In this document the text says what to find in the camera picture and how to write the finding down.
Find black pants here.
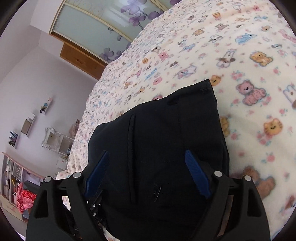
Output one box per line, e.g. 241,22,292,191
88,80,229,240

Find red patterned bag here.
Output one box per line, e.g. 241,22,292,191
16,183,37,214

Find pink edged bookcase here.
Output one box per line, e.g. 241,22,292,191
1,152,44,222

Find wooden room door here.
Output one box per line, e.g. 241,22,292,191
60,44,105,80

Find cartoon print fleece bedspread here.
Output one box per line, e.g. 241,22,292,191
57,1,295,238

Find glass sliding door wardrobe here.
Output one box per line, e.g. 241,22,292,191
51,0,177,64

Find white wire rack shelf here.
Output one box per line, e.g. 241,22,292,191
41,127,74,159

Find wall shelf with books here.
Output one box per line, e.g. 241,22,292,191
8,131,19,149

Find white wall shelf with box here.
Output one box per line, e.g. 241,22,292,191
21,113,36,137

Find small white wall shelf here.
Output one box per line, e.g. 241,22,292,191
40,97,53,115

